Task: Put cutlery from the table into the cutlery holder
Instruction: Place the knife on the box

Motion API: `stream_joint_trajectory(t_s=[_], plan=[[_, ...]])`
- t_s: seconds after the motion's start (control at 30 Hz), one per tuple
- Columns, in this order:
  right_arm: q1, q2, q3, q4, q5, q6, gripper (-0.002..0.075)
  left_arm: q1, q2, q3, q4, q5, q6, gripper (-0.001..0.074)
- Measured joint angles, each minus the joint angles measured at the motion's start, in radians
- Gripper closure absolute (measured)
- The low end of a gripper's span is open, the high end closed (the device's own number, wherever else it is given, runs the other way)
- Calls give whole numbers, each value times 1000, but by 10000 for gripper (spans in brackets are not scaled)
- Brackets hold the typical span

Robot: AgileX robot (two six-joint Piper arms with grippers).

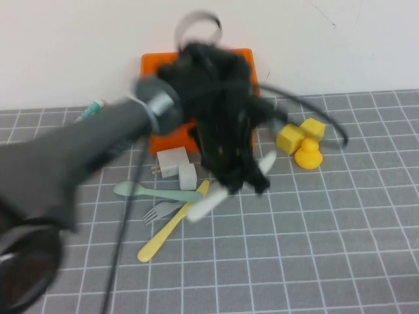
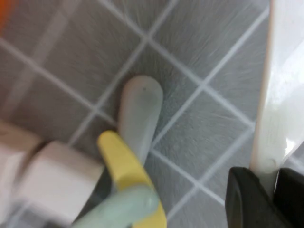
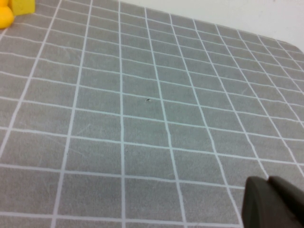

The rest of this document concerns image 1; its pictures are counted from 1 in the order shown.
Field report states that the orange plastic cutlery holder crate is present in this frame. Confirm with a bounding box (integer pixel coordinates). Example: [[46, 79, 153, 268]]
[[140, 48, 261, 154]]

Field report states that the white charger plug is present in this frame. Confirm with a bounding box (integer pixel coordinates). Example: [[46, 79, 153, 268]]
[[150, 146, 191, 179]]

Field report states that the grey grid tablecloth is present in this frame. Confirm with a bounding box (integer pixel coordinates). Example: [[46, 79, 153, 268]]
[[0, 90, 419, 314]]

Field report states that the green white glue stick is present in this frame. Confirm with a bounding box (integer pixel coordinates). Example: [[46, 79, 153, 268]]
[[75, 99, 105, 124]]

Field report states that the grey plastic fork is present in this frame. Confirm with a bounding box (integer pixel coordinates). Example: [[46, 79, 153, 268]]
[[142, 200, 187, 226]]

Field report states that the yellow foam cube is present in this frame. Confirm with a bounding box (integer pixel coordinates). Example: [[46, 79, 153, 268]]
[[276, 123, 305, 156], [299, 117, 326, 143]]

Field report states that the white plastic knife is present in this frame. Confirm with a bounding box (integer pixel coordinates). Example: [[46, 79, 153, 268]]
[[186, 150, 278, 224]]

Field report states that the yellow rubber duck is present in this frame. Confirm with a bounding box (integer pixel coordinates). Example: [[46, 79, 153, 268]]
[[293, 137, 323, 170]]

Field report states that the white foam cube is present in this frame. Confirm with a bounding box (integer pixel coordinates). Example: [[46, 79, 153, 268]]
[[178, 162, 198, 191]]

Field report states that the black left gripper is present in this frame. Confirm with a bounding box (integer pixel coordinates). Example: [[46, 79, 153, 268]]
[[156, 42, 289, 197]]

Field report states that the yellow plastic knife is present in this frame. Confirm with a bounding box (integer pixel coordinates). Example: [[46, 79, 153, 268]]
[[137, 179, 211, 263]]

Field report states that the black cable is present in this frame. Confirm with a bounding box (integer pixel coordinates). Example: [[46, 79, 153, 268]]
[[251, 83, 349, 148], [100, 135, 148, 314]]

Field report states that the grey ribbon cable loop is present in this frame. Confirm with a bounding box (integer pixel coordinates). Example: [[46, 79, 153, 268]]
[[175, 9, 224, 50]]

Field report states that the mint green plastic spoon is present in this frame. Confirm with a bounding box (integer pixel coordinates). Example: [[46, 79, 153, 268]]
[[113, 181, 204, 202]]

